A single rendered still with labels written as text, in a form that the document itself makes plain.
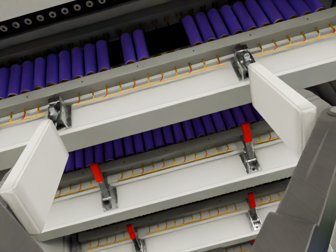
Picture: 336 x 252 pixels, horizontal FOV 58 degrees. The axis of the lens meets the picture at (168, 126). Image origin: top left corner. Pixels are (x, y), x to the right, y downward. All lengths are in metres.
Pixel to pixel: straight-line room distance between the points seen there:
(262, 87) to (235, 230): 0.58
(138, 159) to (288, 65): 0.31
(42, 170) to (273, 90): 0.13
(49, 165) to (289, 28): 0.37
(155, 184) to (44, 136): 0.40
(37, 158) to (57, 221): 0.45
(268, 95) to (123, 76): 0.29
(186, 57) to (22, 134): 0.25
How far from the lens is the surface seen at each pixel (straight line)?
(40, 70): 0.52
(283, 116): 0.16
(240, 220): 0.74
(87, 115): 0.44
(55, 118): 0.43
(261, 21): 0.49
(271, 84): 0.17
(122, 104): 0.43
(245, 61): 0.42
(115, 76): 0.44
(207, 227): 0.74
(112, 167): 0.58
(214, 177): 0.56
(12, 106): 0.49
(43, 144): 0.19
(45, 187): 0.18
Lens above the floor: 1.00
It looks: 40 degrees down
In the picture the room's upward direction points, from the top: 17 degrees counter-clockwise
